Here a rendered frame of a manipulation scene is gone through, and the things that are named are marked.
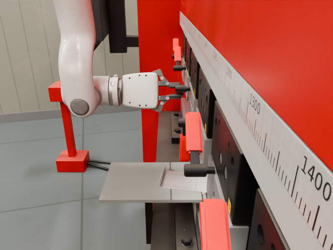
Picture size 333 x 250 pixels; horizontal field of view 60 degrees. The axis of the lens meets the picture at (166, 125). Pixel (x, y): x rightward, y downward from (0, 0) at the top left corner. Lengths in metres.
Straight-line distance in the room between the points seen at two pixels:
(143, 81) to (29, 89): 3.25
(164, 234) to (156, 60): 0.97
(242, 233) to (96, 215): 1.99
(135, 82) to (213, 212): 0.60
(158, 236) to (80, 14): 0.60
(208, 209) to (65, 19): 0.62
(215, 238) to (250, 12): 0.18
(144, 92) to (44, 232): 1.62
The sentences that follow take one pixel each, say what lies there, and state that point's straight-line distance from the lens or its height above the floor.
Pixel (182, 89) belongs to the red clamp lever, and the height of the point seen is 1.25.
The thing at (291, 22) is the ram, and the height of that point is 1.46.
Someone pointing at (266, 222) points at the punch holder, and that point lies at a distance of 0.22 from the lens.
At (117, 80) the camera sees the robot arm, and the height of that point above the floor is 1.26.
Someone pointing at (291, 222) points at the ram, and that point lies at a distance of 0.18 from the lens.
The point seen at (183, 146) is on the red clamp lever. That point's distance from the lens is 0.59.
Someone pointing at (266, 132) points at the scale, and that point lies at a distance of 0.21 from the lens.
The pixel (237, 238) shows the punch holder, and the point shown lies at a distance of 0.34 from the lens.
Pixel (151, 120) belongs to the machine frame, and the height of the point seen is 0.81.
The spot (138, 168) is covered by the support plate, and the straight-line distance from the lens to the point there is 0.88.
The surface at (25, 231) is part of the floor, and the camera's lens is 2.31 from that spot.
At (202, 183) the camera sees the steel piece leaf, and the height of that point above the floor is 1.00.
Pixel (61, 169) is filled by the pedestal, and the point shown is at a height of 0.03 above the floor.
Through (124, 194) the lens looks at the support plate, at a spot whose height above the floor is 1.00.
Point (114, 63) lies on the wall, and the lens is 3.86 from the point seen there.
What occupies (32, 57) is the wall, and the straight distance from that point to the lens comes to 3.88.
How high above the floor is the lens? 1.47
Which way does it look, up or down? 24 degrees down
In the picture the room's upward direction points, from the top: straight up
